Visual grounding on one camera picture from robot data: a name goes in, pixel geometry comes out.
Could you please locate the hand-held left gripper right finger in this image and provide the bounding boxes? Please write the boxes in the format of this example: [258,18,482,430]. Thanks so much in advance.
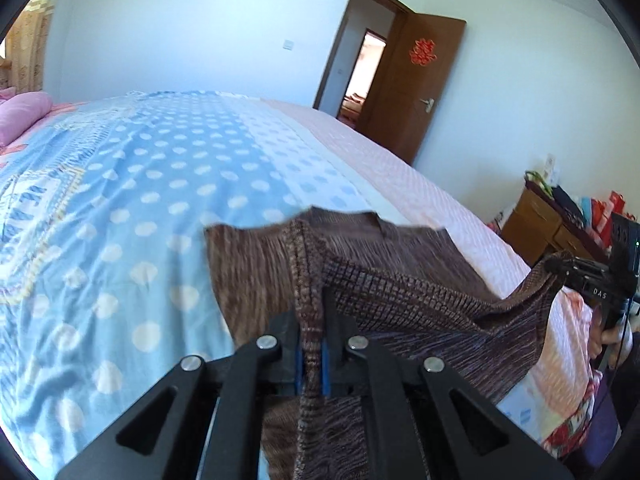
[320,287,573,480]

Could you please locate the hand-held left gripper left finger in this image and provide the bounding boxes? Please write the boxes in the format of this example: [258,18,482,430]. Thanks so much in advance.
[55,309,306,480]

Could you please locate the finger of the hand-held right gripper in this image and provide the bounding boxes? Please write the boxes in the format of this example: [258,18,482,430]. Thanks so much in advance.
[544,254,614,287]

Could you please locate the brown knitted sweater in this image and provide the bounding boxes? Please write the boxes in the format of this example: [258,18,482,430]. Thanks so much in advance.
[204,205,568,480]

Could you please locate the person's right hand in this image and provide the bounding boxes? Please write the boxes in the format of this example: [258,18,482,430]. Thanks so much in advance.
[590,305,633,373]

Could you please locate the red gift bags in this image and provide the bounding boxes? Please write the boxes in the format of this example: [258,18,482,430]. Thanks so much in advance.
[589,191,627,242]

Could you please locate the wooden cabinet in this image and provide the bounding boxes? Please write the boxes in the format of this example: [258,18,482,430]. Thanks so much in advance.
[500,180,612,272]

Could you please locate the dark blue cloth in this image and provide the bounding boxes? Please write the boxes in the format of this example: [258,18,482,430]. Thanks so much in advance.
[550,186,587,227]

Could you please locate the red cloth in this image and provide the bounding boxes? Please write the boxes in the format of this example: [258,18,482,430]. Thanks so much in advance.
[487,205,517,234]

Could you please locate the floral patchwork quilt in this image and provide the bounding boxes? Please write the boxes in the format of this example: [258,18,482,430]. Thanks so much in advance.
[540,375,603,461]

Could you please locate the purple cloth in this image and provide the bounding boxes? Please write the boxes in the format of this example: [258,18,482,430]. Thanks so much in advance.
[565,370,623,480]

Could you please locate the bed with printed sheet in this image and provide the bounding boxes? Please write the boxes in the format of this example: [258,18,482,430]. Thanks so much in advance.
[0,90,601,480]

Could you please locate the brown wooden door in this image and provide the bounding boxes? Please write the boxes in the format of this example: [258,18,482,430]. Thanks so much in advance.
[367,12,467,166]

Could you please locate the red paper door decoration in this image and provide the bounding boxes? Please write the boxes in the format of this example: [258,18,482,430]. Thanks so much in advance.
[410,37,436,66]

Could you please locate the folded pink blanket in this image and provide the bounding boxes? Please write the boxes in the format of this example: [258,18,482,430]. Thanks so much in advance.
[0,87,54,147]

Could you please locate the yellow floral curtain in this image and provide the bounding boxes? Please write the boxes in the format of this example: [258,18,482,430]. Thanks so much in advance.
[0,0,54,96]

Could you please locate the brown door frame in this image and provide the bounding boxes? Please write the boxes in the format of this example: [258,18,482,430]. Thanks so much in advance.
[312,0,413,133]

